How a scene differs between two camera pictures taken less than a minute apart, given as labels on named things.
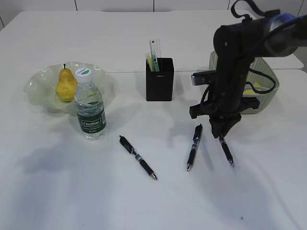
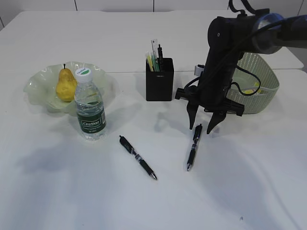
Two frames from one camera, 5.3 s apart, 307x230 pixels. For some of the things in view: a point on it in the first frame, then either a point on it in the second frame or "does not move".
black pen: [227, 151] → [159, 58]
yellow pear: [66, 85] does not move
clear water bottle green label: [90, 114] does not move
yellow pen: [149, 60] does not move
